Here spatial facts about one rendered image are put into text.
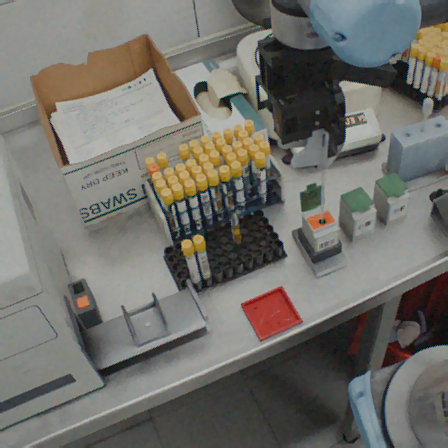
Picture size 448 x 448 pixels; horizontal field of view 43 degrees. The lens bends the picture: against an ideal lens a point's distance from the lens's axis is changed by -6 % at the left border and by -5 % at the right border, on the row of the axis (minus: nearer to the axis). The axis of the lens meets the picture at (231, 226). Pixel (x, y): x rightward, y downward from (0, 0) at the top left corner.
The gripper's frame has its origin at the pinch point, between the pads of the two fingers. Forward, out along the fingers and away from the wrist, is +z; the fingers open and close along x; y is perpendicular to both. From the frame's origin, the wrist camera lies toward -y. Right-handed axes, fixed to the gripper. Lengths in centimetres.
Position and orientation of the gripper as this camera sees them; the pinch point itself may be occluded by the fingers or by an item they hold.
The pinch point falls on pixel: (322, 159)
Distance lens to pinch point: 77.3
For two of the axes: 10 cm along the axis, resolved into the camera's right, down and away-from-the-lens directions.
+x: 3.7, 7.1, -6.0
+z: 0.9, 6.2, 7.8
